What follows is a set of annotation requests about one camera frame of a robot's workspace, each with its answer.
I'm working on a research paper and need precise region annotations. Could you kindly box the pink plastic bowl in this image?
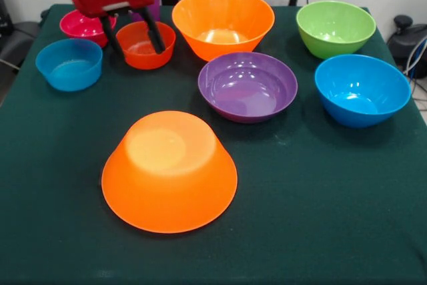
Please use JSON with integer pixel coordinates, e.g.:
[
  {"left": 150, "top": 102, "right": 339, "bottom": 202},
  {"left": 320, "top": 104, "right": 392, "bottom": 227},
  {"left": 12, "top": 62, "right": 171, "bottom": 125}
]
[{"left": 59, "top": 9, "right": 117, "bottom": 49}]

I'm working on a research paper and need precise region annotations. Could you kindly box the purple plastic cup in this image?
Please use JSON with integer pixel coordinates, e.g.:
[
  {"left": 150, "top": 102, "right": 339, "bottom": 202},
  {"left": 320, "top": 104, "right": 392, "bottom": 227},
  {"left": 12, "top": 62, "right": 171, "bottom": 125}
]
[{"left": 131, "top": 0, "right": 161, "bottom": 23}]

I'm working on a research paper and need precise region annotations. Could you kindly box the large orange bowl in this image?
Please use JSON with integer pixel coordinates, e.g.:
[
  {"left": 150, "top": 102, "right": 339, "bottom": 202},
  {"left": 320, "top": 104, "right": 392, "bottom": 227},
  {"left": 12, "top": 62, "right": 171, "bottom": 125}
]
[
  {"left": 171, "top": 0, "right": 276, "bottom": 62},
  {"left": 101, "top": 110, "right": 239, "bottom": 234}
]

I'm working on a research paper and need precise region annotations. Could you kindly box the green plastic bowl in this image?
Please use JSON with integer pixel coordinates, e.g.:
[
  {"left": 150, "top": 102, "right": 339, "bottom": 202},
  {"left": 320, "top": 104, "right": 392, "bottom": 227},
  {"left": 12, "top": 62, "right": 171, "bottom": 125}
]
[{"left": 296, "top": 0, "right": 377, "bottom": 60}]

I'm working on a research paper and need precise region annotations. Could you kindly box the dark green tablecloth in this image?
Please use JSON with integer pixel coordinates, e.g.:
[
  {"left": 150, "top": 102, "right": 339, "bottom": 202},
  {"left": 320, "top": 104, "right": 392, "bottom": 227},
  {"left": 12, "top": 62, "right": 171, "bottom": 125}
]
[{"left": 0, "top": 3, "right": 427, "bottom": 285}]

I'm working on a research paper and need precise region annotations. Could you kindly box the purple plastic bowl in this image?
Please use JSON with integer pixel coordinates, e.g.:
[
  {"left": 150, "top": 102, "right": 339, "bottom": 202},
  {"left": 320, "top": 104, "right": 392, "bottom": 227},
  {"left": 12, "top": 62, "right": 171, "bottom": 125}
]
[{"left": 197, "top": 51, "right": 298, "bottom": 124}]

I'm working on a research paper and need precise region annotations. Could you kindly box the red plastic bowl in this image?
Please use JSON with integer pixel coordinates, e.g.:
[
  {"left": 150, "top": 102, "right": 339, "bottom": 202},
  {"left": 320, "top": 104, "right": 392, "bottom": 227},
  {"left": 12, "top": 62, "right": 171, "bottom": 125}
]
[{"left": 115, "top": 20, "right": 177, "bottom": 70}]

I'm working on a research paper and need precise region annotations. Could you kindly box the large blue bowl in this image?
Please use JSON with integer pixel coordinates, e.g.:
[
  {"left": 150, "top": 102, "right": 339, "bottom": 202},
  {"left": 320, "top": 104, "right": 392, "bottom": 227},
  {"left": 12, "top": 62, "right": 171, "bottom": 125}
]
[{"left": 314, "top": 53, "right": 412, "bottom": 129}]

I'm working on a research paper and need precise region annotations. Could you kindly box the bundle of grey cables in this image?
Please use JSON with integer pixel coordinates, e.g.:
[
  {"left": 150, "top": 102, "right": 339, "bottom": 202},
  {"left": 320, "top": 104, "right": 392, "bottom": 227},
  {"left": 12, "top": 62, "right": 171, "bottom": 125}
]
[{"left": 402, "top": 36, "right": 427, "bottom": 102}]

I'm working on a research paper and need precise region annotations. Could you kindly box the dark grey chair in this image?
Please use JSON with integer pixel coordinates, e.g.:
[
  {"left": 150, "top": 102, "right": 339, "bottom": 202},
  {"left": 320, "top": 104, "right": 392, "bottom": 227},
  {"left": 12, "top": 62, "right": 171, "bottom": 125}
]
[{"left": 0, "top": 20, "right": 41, "bottom": 65}]

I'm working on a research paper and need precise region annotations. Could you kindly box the small translucent blue bowl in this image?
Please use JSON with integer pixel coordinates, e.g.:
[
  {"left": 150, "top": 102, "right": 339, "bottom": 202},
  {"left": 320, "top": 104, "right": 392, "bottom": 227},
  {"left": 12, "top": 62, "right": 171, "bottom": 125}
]
[{"left": 35, "top": 38, "right": 103, "bottom": 92}]

